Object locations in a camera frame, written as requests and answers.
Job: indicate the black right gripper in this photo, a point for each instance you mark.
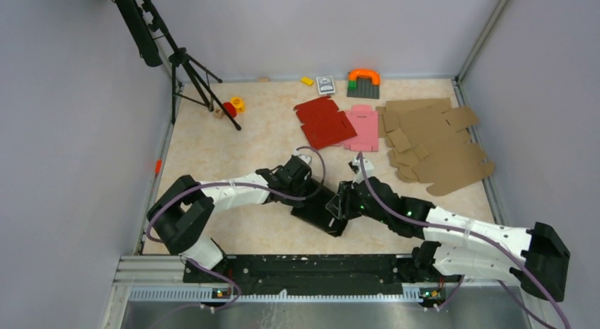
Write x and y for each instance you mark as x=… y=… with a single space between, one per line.
x=347 y=191

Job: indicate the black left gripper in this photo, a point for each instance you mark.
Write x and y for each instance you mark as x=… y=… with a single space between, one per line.
x=303 y=187

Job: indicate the black corrugated paper box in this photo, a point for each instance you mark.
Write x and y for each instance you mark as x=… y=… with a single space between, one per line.
x=314 y=212

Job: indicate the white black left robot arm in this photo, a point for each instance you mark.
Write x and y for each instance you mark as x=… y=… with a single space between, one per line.
x=180 y=215

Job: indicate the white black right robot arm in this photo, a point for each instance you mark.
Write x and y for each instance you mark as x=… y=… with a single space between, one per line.
x=537 y=259

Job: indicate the playing card deck box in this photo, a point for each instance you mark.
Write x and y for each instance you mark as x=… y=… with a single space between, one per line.
x=325 y=85

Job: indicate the red flat cardboard sheet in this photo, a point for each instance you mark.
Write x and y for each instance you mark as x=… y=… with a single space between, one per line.
x=323 y=123

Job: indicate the pink flat cardboard sheet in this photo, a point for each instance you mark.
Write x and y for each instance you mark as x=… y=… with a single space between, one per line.
x=365 y=121

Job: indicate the brown flat cardboard sheets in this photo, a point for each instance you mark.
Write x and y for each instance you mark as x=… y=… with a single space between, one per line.
x=429 y=143

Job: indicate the red yellow toy spool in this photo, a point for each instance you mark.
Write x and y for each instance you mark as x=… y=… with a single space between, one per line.
x=235 y=106

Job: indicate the yellow small block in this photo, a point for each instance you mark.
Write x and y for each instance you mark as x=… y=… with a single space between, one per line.
x=307 y=81

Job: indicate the small wooden cube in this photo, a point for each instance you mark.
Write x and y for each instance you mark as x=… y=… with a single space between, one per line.
x=218 y=114

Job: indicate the grey building baseplate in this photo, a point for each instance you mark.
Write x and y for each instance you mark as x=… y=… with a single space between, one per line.
x=364 y=89

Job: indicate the orange arch toy block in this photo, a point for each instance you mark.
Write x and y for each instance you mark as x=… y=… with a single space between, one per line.
x=370 y=74

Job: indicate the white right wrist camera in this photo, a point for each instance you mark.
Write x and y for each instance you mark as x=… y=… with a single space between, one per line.
x=362 y=168

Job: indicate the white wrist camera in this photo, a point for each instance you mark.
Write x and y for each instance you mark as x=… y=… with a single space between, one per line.
x=362 y=168
x=307 y=159

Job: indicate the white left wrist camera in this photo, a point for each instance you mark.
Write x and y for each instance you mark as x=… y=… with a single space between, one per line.
x=307 y=159

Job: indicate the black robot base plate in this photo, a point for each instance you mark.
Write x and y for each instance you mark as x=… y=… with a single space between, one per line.
x=318 y=275

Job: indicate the orange clip on frame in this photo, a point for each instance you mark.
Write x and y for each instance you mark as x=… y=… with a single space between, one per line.
x=158 y=167

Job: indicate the black camera tripod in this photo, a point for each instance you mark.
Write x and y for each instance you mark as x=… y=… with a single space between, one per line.
x=156 y=45

